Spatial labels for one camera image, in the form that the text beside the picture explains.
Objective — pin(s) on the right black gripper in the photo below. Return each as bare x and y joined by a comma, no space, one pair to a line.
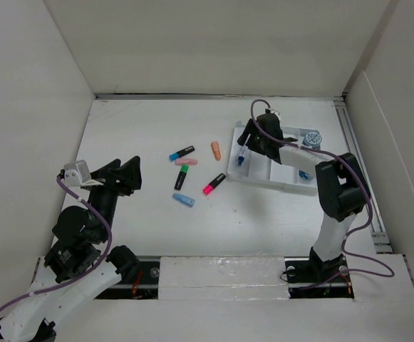
251,127

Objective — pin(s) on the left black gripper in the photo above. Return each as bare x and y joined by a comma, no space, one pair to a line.
125,179

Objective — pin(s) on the clear glue bottle blue cap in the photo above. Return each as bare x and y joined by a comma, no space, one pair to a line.
242,150

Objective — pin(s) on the orange translucent marker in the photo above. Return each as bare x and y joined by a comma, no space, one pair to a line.
216,150

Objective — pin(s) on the pink translucent marker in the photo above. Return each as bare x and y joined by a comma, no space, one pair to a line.
186,161

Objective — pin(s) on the green cap black highlighter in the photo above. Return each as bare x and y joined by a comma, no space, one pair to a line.
181,177

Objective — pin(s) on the light blue translucent marker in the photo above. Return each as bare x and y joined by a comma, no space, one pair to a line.
185,200

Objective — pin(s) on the blue round jar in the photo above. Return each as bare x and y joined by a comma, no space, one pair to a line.
312,139
305,176

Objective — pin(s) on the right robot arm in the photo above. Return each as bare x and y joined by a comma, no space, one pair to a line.
342,193

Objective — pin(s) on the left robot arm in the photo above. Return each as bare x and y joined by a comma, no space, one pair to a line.
83,262

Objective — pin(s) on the white divided organizer tray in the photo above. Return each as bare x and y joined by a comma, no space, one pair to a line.
260,170

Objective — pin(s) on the blue cap black highlighter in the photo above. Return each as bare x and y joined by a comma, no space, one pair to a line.
181,153

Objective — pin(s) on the pink cap black highlighter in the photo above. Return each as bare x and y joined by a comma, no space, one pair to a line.
214,183

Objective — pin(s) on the white foam block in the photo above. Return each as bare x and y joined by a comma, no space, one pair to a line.
213,278

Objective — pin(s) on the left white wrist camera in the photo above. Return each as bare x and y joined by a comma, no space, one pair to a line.
77,174

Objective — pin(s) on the aluminium rail back edge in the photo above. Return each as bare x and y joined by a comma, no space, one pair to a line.
202,96

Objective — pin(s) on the aluminium rail right side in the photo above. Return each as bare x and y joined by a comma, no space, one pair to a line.
377,228

